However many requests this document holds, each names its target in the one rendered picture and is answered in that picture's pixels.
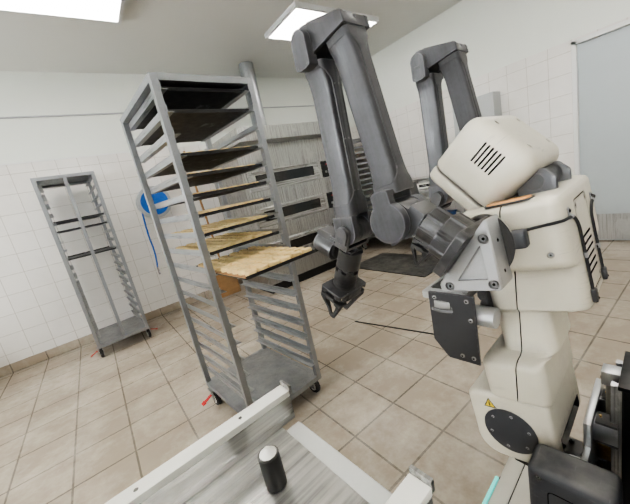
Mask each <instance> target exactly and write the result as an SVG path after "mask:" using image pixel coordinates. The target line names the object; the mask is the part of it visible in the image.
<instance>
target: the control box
mask: <svg viewBox="0 0 630 504"><path fill-rule="evenodd" d="M287 432H288V433H289V434H291V435H292V436H293V437H294V438H295V439H296V440H297V441H299V442H300V443H301V444H302V445H303V446H304V447H305V448H307V449H308V450H309V451H310V452H311V453H312V454H313V455H315V456H316V457H317V458H318V459H319V460H320V461H322V462H323V463H324V464H325V465H326V466H327V467H328V468H330V469H331V470H332V471H333V472H334V473H335V474H336V475H338V476H339V477H340V478H341V479H342V480H343V481H344V482H346V483H347V484H348V485H349V486H350V487H351V488H353V489H354V490H355V491H356V492H357V493H358V494H359V495H361V496H362V497H363V498H364V499H365V500H366V501H367V502H369V503H370V504H385V503H386V502H387V500H388V499H389V498H390V497H391V495H392V493H391V492H389V491H388V490H387V489H386V488H384V487H383V486H382V485H380V484H379V483H378V482H377V481H375V480H374V479H373V478H372V477H370V476H369V475H368V474H366V473H365V472H364V471H363V470H361V469H360V468H359V467H357V466H356V465H355V464H354V463H352V462H351V461H350V460H348V459H347V458H346V457H345V456H343V455H342V454H341V453H340V452H338V451H337V450H336V449H334V448H333V447H332V446H331V445H329V444H328V443H327V442H325V441H324V440H323V439H322V438H320V437H319V436H318V435H316V434H315V433H314V432H313V431H311V430H310V429H309V428H308V427H306V426H305V425H304V424H302V423H301V422H299V421H298V422H297V423H296V424H294V425H293V426H292V427H291V428H289V429H288V430H287Z"/></svg>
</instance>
